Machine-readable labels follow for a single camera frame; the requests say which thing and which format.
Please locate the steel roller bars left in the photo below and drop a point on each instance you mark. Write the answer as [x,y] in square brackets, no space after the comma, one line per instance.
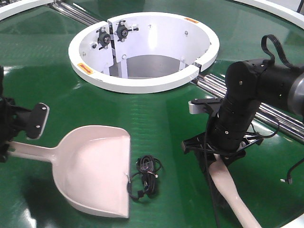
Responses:
[74,12]

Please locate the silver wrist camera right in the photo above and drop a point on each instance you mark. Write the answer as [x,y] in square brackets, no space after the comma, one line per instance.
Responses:
[210,106]

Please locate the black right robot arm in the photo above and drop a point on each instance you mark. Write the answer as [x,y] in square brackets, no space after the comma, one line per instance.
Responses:
[274,81]

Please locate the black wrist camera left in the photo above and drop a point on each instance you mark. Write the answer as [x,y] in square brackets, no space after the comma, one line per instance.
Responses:
[37,121]

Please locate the cream plastic dustpan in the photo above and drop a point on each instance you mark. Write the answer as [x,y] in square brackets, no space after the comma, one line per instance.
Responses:
[90,168]

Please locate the black bearing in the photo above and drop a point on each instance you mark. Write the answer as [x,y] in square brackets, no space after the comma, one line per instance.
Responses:
[122,31]
[103,40]

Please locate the black bearing left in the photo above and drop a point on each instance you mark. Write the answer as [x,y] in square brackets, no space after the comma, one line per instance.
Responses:
[103,40]

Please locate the black bearing right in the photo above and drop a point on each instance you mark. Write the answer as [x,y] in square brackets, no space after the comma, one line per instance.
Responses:
[122,31]

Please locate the white outer conveyor rim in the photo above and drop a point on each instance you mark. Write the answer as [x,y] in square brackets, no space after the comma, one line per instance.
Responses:
[265,5]

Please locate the yellow arrow sticker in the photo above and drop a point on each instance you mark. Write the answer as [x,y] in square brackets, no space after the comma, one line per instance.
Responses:
[85,68]

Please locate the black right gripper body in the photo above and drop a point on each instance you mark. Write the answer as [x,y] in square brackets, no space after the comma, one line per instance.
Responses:
[205,152]

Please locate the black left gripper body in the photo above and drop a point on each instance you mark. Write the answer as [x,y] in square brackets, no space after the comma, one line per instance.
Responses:
[13,119]

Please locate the steel roller bars right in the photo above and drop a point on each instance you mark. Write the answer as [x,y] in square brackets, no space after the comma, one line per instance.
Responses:
[269,115]

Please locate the steel roller bars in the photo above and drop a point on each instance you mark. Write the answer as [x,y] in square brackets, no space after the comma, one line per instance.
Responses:
[269,115]
[74,12]

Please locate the orange warning sticker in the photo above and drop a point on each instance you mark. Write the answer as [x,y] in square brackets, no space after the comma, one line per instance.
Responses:
[191,20]

